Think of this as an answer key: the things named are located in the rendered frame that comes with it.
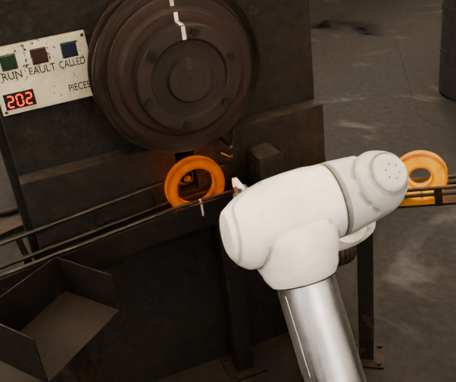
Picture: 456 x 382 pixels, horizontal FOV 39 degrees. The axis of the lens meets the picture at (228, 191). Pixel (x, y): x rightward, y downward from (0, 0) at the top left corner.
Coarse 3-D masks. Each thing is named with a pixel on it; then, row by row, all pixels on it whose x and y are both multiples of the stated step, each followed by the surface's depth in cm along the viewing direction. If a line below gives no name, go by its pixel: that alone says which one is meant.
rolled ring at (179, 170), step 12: (192, 156) 189; (204, 156) 191; (180, 168) 187; (192, 168) 188; (204, 168) 190; (216, 168) 191; (168, 180) 188; (216, 180) 193; (168, 192) 188; (216, 192) 195; (180, 204) 192
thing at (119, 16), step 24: (144, 0) 161; (216, 0) 168; (120, 24) 162; (240, 24) 174; (96, 48) 162; (96, 72) 164; (96, 96) 167; (120, 120) 172; (144, 144) 178; (168, 144) 180; (192, 144) 183
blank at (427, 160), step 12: (408, 156) 185; (420, 156) 184; (432, 156) 183; (408, 168) 186; (432, 168) 185; (444, 168) 184; (432, 180) 187; (444, 180) 186; (420, 192) 189; (432, 192) 188
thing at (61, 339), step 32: (32, 288) 167; (64, 288) 177; (96, 288) 168; (0, 320) 160; (32, 320) 169; (64, 320) 167; (96, 320) 165; (0, 352) 157; (32, 352) 147; (64, 352) 157
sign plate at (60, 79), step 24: (0, 48) 166; (24, 48) 168; (48, 48) 170; (0, 72) 168; (24, 72) 171; (48, 72) 173; (72, 72) 175; (0, 96) 171; (24, 96) 173; (48, 96) 176; (72, 96) 178
